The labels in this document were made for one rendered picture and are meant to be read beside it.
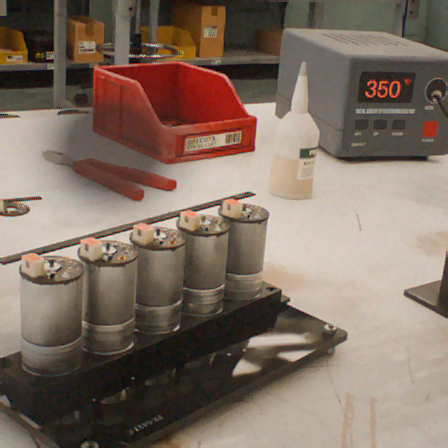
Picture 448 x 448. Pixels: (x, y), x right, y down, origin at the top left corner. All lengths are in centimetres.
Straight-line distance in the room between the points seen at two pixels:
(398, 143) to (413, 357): 36
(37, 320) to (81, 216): 24
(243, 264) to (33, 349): 12
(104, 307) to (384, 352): 15
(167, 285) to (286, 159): 27
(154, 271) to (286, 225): 23
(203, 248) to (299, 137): 25
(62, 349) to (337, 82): 45
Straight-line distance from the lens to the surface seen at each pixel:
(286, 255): 52
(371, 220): 60
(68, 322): 33
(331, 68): 73
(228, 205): 39
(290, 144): 61
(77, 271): 33
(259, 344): 39
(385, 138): 74
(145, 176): 62
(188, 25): 511
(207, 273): 38
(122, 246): 35
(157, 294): 36
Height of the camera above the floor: 95
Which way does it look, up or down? 21 degrees down
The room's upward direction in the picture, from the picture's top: 5 degrees clockwise
